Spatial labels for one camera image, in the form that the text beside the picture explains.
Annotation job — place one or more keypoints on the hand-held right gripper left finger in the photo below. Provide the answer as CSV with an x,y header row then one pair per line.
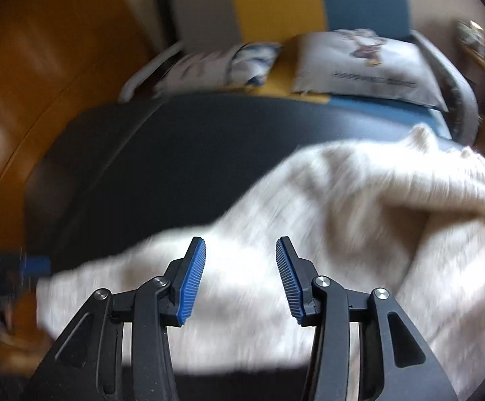
x,y
192,280

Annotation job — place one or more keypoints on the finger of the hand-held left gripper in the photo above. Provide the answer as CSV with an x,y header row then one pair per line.
x,y
36,266

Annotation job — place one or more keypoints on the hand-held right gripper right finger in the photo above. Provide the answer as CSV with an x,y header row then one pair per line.
x,y
289,284

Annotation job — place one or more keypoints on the cream knit sweater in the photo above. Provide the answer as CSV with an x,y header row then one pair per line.
x,y
330,217

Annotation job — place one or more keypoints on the triangle pattern pillow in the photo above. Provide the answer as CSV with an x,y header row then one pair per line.
x,y
225,64

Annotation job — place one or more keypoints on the grey deer print pillow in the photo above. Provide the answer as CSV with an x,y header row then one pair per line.
x,y
363,67

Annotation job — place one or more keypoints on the grey yellow blue sofa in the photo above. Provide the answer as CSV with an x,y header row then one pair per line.
x,y
275,4

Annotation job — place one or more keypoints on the white chair frame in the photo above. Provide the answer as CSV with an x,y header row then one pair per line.
x,y
142,71

